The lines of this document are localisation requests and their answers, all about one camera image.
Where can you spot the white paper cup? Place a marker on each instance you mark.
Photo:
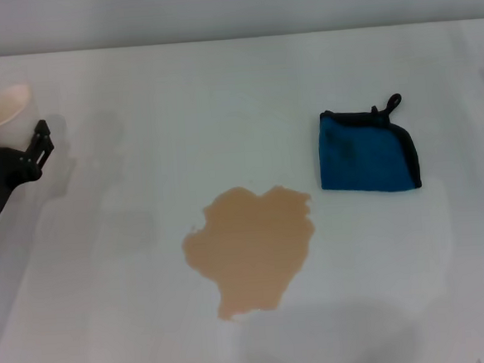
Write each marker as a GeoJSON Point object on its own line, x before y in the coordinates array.
{"type": "Point", "coordinates": [11, 114]}

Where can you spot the brown water stain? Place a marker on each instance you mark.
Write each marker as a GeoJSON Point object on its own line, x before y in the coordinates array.
{"type": "Point", "coordinates": [251, 247]}

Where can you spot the blue rag with black trim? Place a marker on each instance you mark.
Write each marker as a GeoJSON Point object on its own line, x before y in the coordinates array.
{"type": "Point", "coordinates": [360, 156]}

